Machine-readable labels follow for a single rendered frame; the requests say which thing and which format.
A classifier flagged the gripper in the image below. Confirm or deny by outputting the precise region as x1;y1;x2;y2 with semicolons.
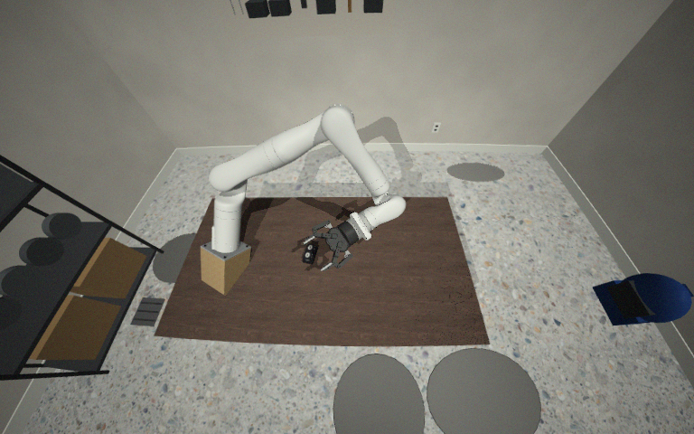
304;220;359;271

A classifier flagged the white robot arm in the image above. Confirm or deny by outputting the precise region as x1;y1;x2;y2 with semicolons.
209;104;406;253

